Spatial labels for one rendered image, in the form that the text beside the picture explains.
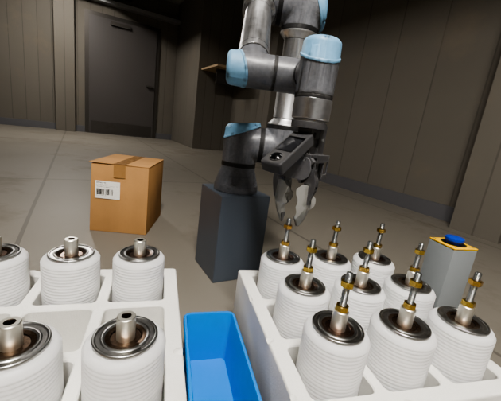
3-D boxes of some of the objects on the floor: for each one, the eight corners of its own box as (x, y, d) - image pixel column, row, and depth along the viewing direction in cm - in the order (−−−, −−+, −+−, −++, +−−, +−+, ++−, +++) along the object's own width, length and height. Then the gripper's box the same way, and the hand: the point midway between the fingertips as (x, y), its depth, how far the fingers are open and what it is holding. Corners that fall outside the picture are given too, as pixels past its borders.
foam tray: (230, 332, 77) (238, 269, 73) (360, 325, 87) (374, 270, 83) (279, 527, 41) (301, 422, 36) (494, 476, 51) (531, 390, 47)
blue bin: (179, 359, 66) (183, 312, 64) (227, 355, 69) (234, 310, 67) (184, 536, 39) (192, 466, 36) (266, 516, 42) (279, 450, 39)
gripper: (344, 126, 61) (325, 225, 66) (297, 122, 67) (283, 212, 72) (327, 122, 54) (307, 233, 59) (277, 118, 61) (262, 217, 66)
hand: (288, 218), depth 63 cm, fingers open, 3 cm apart
